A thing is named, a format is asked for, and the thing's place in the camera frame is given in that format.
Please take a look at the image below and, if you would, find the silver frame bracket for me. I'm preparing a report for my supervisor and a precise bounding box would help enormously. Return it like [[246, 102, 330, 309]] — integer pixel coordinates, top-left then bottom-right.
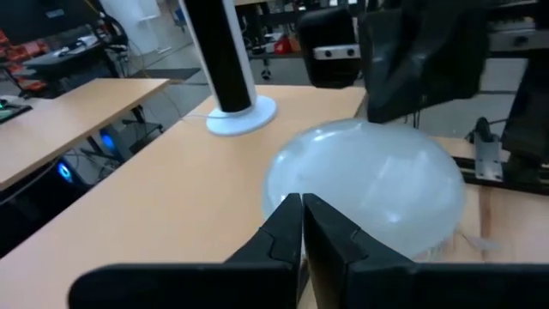
[[465, 116, 506, 182]]

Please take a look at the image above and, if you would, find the white light bulb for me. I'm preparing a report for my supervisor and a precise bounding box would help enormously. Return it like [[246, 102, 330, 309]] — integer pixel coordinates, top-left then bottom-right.
[[261, 118, 468, 261]]

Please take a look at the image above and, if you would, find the white tower fan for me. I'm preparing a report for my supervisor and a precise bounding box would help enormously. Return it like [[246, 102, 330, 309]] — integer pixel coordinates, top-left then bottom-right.
[[178, 0, 279, 137]]

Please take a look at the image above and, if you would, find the black computer tower blue light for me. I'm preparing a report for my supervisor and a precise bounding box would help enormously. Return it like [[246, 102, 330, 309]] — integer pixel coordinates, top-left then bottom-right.
[[42, 156, 94, 203], [96, 126, 134, 162]]

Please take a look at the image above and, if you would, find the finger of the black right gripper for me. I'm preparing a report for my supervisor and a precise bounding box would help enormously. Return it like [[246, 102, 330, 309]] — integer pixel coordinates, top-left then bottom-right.
[[369, 29, 488, 124], [362, 6, 432, 124]]

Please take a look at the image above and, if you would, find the beige office desk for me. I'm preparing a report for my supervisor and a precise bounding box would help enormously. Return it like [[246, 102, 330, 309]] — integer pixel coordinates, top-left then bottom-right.
[[0, 84, 486, 309], [0, 77, 172, 192]]

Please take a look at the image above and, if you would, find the black aluminium table frame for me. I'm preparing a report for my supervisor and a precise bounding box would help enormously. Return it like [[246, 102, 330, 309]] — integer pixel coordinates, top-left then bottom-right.
[[452, 154, 549, 197]]

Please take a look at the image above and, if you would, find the black monitor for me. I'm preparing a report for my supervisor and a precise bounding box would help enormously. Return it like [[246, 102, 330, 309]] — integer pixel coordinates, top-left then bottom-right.
[[0, 0, 104, 46]]

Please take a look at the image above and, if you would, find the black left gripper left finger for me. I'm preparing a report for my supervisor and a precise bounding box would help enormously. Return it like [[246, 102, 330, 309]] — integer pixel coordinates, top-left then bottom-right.
[[224, 191, 305, 266]]

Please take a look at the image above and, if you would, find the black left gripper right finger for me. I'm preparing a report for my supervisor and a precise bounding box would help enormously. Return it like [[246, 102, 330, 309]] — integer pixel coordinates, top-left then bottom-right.
[[302, 191, 418, 309]]

